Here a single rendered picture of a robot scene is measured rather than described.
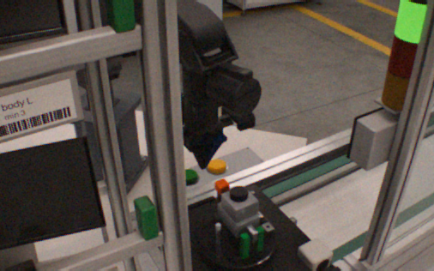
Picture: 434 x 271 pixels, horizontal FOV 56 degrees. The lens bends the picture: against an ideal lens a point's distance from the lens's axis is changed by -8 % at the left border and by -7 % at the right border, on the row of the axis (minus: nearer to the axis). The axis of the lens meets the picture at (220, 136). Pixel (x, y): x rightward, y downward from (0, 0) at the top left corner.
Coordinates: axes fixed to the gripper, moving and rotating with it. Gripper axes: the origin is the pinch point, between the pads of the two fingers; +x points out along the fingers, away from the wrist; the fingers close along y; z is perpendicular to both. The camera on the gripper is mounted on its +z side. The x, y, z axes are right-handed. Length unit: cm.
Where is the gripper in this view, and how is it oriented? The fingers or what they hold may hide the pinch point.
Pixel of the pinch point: (201, 152)
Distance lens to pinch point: 77.2
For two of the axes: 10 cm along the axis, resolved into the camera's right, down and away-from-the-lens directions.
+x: 0.0, 8.3, 5.6
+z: -5.1, -4.9, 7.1
